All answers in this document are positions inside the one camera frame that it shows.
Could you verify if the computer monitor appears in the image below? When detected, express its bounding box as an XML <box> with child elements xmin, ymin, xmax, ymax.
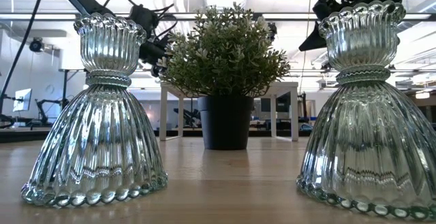
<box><xmin>12</xmin><ymin>88</ymin><xmax>33</xmax><ymax>112</ymax></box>

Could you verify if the black background stand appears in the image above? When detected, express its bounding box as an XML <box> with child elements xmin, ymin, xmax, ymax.
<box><xmin>57</xmin><ymin>67</ymin><xmax>86</xmax><ymax>111</ymax></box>

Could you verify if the black aluminium table frame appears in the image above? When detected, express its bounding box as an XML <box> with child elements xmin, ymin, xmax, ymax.
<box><xmin>0</xmin><ymin>127</ymin><xmax>316</xmax><ymax>144</ymax></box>

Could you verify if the artificial green leafy plant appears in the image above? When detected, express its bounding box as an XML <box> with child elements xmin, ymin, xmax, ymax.
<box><xmin>158</xmin><ymin>1</ymin><xmax>291</xmax><ymax>99</ymax></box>

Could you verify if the black ceiling spotlight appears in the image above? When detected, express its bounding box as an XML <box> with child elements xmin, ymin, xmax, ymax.
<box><xmin>29</xmin><ymin>37</ymin><xmax>45</xmax><ymax>53</ymax></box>

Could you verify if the dark plant pot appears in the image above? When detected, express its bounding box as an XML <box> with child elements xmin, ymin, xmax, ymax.
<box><xmin>197</xmin><ymin>95</ymin><xmax>255</xmax><ymax>151</ymax></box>

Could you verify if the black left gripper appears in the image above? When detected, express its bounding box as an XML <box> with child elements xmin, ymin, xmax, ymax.
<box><xmin>128</xmin><ymin>3</ymin><xmax>172</xmax><ymax>78</ymax></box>

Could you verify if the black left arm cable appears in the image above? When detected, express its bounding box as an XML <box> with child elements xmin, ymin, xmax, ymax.
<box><xmin>0</xmin><ymin>0</ymin><xmax>51</xmax><ymax>116</ymax></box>

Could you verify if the clear ribbed glass candle holder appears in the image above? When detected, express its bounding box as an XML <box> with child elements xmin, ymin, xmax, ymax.
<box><xmin>296</xmin><ymin>0</ymin><xmax>436</xmax><ymax>222</ymax></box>
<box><xmin>20</xmin><ymin>12</ymin><xmax>168</xmax><ymax>208</ymax></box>

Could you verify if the white perforated metal shelf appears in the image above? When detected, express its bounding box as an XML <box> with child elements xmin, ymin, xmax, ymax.
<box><xmin>159</xmin><ymin>80</ymin><xmax>300</xmax><ymax>142</ymax></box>

